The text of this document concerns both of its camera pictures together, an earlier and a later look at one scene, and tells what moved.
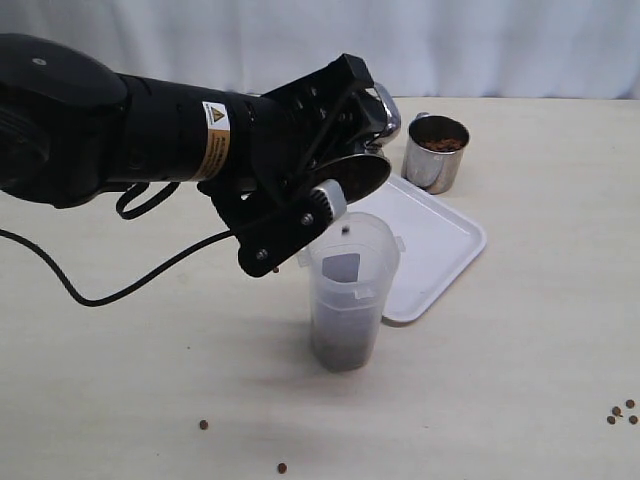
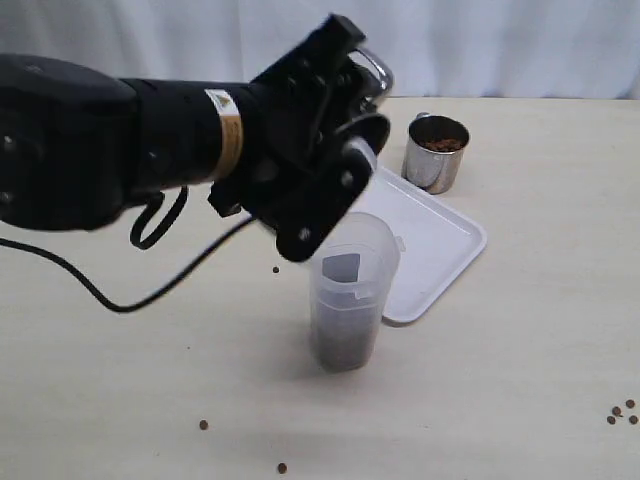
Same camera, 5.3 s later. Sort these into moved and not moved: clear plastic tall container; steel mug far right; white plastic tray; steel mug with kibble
Moved: steel mug with kibble
Not moved: white plastic tray; clear plastic tall container; steel mug far right
